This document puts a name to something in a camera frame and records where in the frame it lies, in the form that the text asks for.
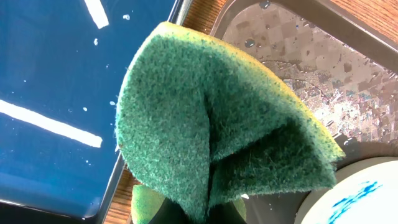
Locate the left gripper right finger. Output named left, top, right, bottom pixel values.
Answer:
left=207, top=202, right=244, bottom=224

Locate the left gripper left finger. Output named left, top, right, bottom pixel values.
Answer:
left=154, top=198, right=192, bottom=224

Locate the green and yellow sponge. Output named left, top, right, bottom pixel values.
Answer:
left=115, top=22, right=344, bottom=223

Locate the white plate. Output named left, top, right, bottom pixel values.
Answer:
left=294, top=157, right=397, bottom=224

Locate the black tray with blue water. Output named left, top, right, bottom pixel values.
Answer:
left=1, top=0, right=182, bottom=224

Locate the dark brown serving tray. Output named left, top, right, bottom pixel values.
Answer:
left=182, top=0, right=398, bottom=224

